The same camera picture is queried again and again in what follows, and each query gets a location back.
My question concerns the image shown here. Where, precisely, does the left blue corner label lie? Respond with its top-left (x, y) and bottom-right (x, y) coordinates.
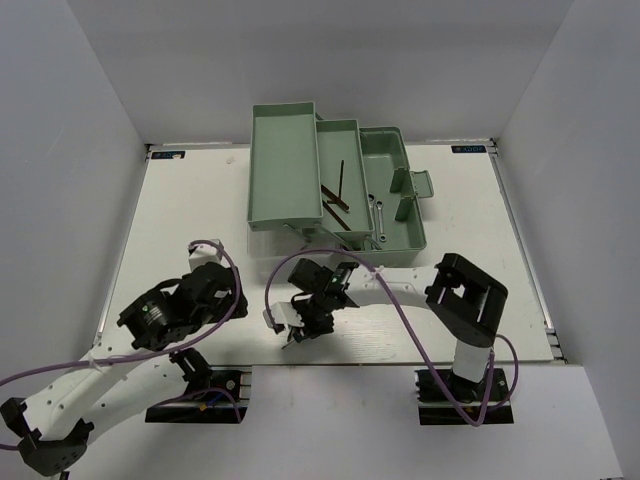
top-left (151, 151), bottom-right (186, 160)

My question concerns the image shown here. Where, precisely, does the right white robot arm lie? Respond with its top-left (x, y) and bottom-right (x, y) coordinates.
top-left (272, 253), bottom-right (508, 399)

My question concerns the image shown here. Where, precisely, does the blue corner label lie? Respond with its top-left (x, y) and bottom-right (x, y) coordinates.
top-left (451, 145), bottom-right (486, 154)
top-left (151, 151), bottom-right (186, 160)

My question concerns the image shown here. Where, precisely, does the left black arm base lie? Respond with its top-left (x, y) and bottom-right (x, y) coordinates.
top-left (145, 368), bottom-right (252, 425)

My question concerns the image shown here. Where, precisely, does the purple cable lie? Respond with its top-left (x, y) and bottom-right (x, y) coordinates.
top-left (263, 248), bottom-right (518, 427)
top-left (0, 239), bottom-right (246, 449)

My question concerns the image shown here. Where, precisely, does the red hex key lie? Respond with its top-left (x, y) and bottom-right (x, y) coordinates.
top-left (322, 200), bottom-right (353, 232)

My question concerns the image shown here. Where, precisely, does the right blue corner label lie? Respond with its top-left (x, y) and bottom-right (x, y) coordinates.
top-left (451, 145), bottom-right (486, 154)

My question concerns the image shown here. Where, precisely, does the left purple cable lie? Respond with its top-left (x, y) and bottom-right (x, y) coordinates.
top-left (0, 239), bottom-right (246, 449)

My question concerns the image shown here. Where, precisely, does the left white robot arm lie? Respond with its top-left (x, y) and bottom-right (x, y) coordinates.
top-left (1, 261), bottom-right (248, 477)

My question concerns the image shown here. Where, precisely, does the long hex key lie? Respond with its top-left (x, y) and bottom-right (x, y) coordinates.
top-left (321, 185), bottom-right (349, 211)

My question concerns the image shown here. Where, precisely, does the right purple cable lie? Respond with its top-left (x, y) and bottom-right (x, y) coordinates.
top-left (263, 248), bottom-right (518, 427)

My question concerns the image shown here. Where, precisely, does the small combination wrench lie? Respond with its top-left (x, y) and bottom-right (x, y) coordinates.
top-left (375, 200), bottom-right (386, 243)

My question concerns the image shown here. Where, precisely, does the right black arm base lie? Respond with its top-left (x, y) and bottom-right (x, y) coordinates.
top-left (413, 367), bottom-right (516, 427)

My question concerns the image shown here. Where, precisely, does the green stubby screwdriver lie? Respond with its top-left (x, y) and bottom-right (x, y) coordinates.
top-left (281, 338), bottom-right (299, 350)

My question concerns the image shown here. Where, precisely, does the green plastic toolbox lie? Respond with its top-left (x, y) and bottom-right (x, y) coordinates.
top-left (247, 102), bottom-right (434, 267)

